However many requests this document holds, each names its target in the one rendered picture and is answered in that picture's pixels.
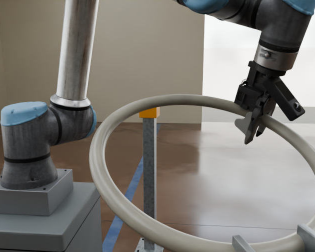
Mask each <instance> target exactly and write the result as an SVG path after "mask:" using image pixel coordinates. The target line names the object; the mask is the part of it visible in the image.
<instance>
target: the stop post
mask: <svg viewBox="0 0 315 252"><path fill-rule="evenodd" d="M159 115H160V107H155V108H151V109H147V110H144V111H141V112H139V117H140V118H142V123H143V212H144V213H145V214H147V215H148V216H150V217H152V218H153V219H155V220H157V117H158V116H159ZM163 250H164V248H163V247H161V246H159V245H157V244H155V243H153V242H151V241H150V240H148V239H146V238H145V237H144V238H142V237H141V238H140V240H139V243H138V245H137V247H136V249H135V252H163Z"/></svg>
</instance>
